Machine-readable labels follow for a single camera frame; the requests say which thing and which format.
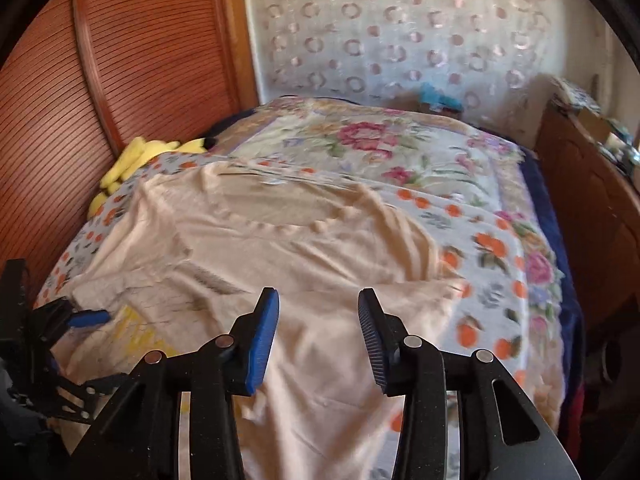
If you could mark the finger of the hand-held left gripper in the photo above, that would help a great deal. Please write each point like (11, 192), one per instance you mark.
(90, 318)
(90, 389)

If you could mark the peach shirt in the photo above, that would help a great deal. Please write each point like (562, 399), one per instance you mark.
(300, 260)

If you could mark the wooden slatted wardrobe door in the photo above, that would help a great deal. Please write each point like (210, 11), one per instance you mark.
(160, 50)
(45, 135)

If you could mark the wooden cabinet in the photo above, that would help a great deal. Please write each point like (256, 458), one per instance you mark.
(590, 200)

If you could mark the orange fruit print bed sheet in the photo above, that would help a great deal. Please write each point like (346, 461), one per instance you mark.
(480, 240)

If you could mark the blue object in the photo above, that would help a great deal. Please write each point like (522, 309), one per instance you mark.
(440, 97)

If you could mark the dark blue cloth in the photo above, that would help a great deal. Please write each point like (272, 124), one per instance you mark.
(550, 210)

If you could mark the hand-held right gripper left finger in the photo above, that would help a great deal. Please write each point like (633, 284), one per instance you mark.
(260, 345)

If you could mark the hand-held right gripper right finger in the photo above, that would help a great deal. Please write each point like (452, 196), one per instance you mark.
(371, 345)

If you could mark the yellow cloth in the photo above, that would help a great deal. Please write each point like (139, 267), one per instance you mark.
(130, 160)

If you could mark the floral blanket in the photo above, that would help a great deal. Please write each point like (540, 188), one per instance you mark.
(380, 140)

